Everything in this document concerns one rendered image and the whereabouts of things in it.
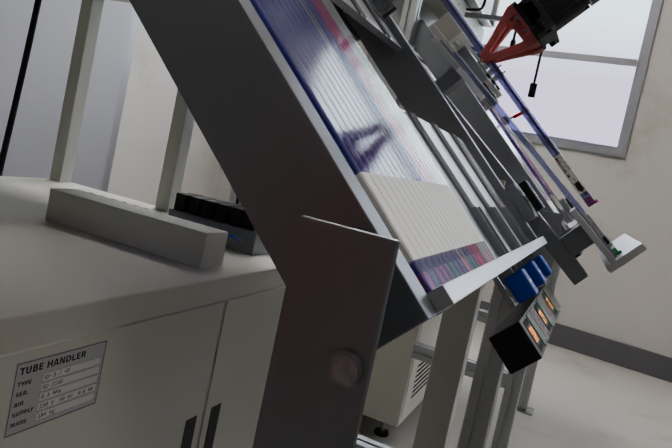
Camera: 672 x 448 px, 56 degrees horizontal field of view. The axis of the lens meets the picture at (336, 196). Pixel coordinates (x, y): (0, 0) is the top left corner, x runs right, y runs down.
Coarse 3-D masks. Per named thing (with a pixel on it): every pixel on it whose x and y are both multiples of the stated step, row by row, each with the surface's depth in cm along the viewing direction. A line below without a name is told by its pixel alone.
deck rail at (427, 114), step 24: (360, 24) 107; (384, 48) 105; (408, 48) 103; (384, 72) 105; (408, 72) 103; (408, 96) 103; (432, 96) 102; (432, 120) 102; (456, 120) 100; (504, 192) 97
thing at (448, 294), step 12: (540, 240) 88; (516, 252) 63; (528, 252) 70; (492, 264) 49; (504, 264) 53; (468, 276) 40; (480, 276) 43; (492, 276) 46; (444, 288) 34; (456, 288) 36; (468, 288) 38; (432, 300) 34; (444, 300) 34; (456, 300) 34
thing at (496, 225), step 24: (408, 120) 69; (432, 144) 72; (456, 144) 91; (456, 168) 77; (480, 168) 98; (456, 192) 68; (480, 192) 81; (480, 216) 67; (504, 216) 88; (504, 240) 76; (528, 240) 89
